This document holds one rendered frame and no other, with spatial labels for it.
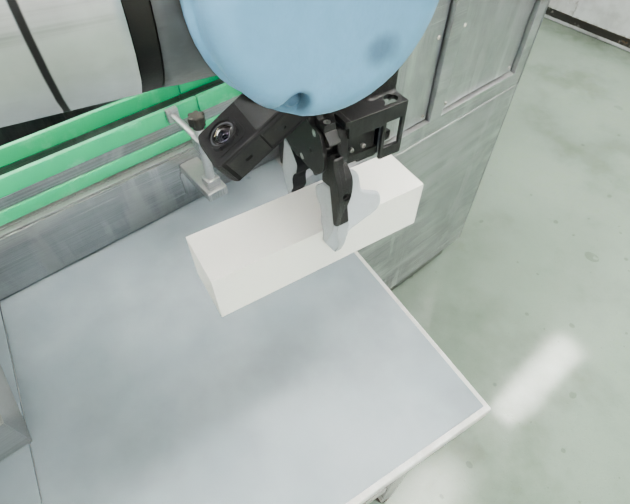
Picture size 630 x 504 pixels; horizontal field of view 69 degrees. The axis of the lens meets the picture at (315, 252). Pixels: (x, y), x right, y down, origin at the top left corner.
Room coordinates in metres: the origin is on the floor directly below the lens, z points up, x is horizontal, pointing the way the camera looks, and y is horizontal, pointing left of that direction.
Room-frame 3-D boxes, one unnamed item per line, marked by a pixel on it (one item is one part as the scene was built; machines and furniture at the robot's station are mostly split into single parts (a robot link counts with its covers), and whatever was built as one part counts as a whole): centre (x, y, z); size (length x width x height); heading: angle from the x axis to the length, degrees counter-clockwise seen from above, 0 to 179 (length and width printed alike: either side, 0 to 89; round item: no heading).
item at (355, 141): (0.33, -0.02, 1.23); 0.09 x 0.08 x 0.12; 121
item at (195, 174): (0.64, 0.20, 0.90); 0.17 x 0.05 x 0.22; 39
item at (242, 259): (0.32, 0.00, 1.08); 0.24 x 0.06 x 0.06; 121
